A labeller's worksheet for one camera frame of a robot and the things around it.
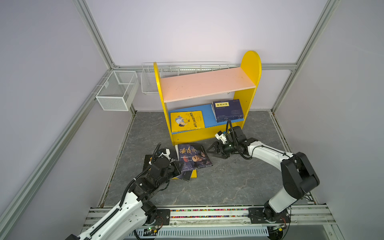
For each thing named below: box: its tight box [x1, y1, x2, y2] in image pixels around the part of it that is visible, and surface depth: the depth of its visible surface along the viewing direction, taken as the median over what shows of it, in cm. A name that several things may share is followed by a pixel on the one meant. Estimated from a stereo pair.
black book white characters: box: [175, 170, 193, 182], surface depth 84 cm
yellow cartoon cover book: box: [170, 110, 205, 133], surface depth 96 cm
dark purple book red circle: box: [178, 144, 214, 172], surface depth 84 cm
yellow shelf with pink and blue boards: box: [153, 50, 262, 146], surface depth 95 cm
